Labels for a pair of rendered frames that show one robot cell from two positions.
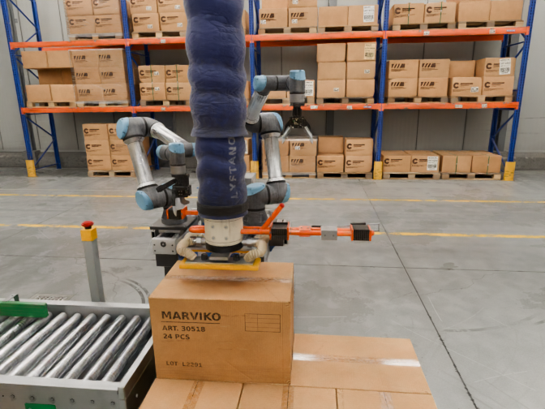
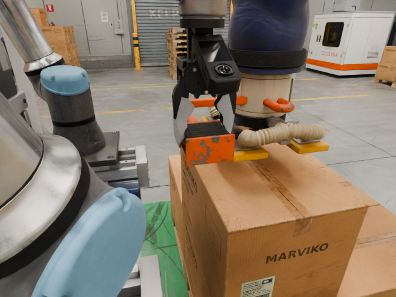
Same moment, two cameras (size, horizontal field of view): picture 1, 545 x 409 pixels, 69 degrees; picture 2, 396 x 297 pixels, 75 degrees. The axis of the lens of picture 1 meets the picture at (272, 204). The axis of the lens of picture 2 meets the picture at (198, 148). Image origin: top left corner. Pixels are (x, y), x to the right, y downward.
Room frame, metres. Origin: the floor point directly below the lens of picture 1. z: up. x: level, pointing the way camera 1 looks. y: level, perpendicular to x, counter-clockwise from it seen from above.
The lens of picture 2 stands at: (2.13, 0.90, 1.38)
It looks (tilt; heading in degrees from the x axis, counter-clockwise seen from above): 26 degrees down; 251
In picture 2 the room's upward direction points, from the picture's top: straight up
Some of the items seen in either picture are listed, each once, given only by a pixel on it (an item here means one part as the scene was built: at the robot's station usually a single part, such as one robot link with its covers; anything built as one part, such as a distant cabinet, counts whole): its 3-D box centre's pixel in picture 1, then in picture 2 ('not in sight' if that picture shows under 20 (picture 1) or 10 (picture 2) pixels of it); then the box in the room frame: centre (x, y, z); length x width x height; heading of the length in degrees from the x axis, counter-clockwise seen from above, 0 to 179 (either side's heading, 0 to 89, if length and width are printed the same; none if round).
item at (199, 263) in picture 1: (220, 260); (283, 124); (1.59, 0.23, 1.08); 0.34 x 0.10 x 0.05; 85
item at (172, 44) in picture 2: not in sight; (186, 52); (-0.26, -6.87, 0.65); 1.29 x 1.10 x 1.31; 84
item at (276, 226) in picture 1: (279, 230); not in sight; (1.66, -0.03, 1.18); 0.10 x 0.08 x 0.06; 175
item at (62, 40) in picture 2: not in sight; (51, 46); (3.33, -7.16, 0.87); 1.21 x 1.02 x 1.74; 84
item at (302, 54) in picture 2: (223, 204); (263, 55); (1.69, 0.22, 1.30); 0.23 x 0.23 x 0.04
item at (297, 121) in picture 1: (297, 116); not in sight; (1.99, -0.13, 1.66); 0.09 x 0.08 x 0.12; 174
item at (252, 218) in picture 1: (255, 214); (76, 131); (2.23, 0.10, 1.09); 0.15 x 0.15 x 0.10
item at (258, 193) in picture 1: (255, 195); (68, 92); (2.23, 0.09, 1.20); 0.13 x 0.12 x 0.14; 110
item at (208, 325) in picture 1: (229, 316); (247, 207); (1.69, 0.21, 0.74); 0.60 x 0.40 x 0.40; 85
